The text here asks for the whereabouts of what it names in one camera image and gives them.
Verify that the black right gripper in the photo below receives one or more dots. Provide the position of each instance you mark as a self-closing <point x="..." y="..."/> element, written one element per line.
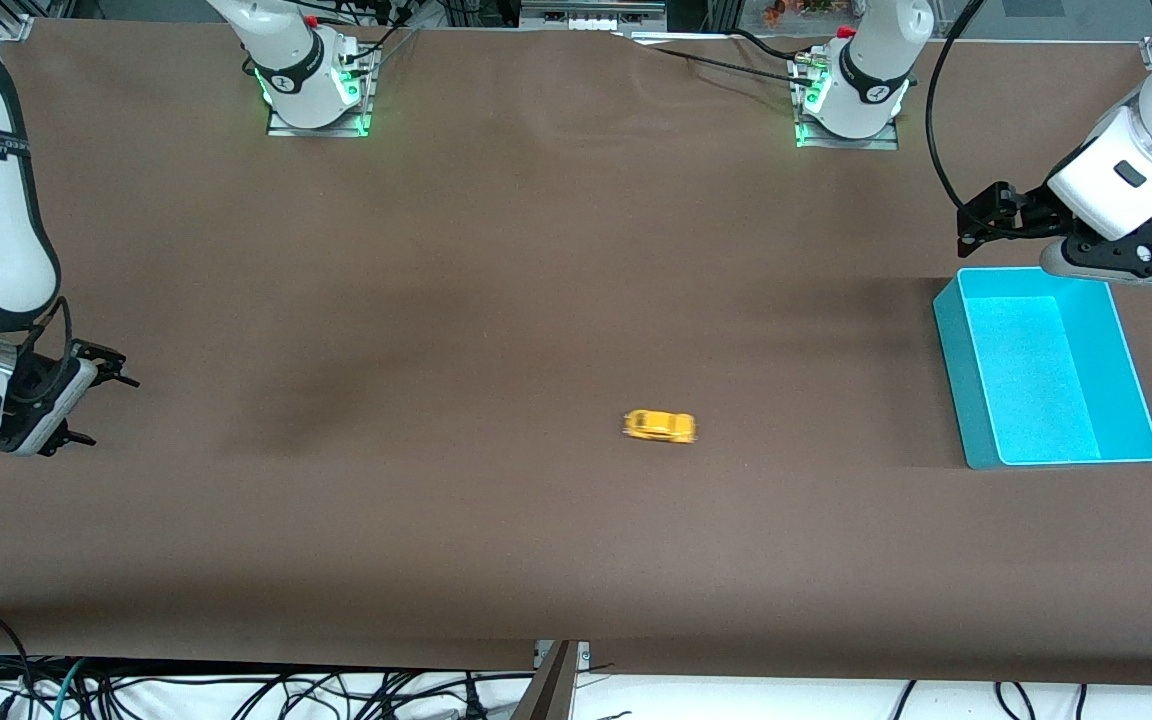
<point x="33" y="383"/>

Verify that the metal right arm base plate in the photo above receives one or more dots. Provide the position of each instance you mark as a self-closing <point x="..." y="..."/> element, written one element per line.
<point x="336" y="129"/>

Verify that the silver table edge bracket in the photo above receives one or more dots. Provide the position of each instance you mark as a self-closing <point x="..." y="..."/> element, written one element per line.
<point x="581" y="655"/>

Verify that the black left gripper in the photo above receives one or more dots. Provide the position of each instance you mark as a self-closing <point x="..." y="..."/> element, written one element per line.
<point x="1028" y="214"/>

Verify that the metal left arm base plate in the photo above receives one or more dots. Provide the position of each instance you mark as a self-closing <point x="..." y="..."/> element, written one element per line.
<point x="876" y="143"/>

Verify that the white power strip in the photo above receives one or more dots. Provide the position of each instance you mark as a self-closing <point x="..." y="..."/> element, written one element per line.
<point x="591" y="22"/>

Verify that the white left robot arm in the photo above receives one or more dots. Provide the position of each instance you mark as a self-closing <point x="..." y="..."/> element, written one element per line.
<point x="1136" y="170"/>

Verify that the yellow toy beetle car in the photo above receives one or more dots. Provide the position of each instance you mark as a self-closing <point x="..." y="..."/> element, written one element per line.
<point x="661" y="426"/>

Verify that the dark table leg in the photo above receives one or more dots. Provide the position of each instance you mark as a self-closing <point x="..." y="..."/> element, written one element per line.
<point x="546" y="695"/>

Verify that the turquoise plastic bin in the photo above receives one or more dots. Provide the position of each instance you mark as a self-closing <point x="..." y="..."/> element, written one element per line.
<point x="1036" y="400"/>

